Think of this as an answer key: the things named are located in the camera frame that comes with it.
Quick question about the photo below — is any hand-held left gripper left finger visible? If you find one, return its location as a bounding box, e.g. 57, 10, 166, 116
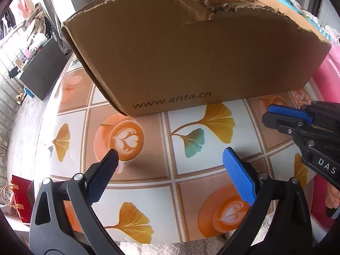
29, 149, 125, 255

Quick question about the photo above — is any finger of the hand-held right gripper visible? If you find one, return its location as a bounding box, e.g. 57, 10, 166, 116
267, 101, 340, 127
262, 113, 340, 150

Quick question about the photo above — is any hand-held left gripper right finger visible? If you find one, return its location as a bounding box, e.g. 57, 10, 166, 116
218, 147, 315, 255

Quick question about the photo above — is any pink bead bracelet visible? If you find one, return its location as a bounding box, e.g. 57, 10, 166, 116
293, 88, 313, 105

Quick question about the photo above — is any brown cardboard box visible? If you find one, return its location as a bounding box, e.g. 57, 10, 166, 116
61, 0, 332, 116

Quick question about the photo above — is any person's right hand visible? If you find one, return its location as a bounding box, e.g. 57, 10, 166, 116
325, 182, 340, 210

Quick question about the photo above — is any leaf and coffee print tablecloth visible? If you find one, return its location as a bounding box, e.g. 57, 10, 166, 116
34, 50, 328, 244

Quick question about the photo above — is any pink floral blanket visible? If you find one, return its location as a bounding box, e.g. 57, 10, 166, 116
309, 49, 340, 104

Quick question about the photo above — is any red gift bag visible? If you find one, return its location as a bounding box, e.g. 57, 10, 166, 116
1, 175, 35, 224

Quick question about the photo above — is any white fleece garment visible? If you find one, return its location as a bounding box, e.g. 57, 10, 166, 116
117, 236, 232, 255

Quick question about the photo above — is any blue pillow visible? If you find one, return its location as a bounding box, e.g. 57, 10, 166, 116
259, 0, 331, 41

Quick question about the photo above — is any black cabinet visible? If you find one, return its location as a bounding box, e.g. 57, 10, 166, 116
19, 38, 69, 101

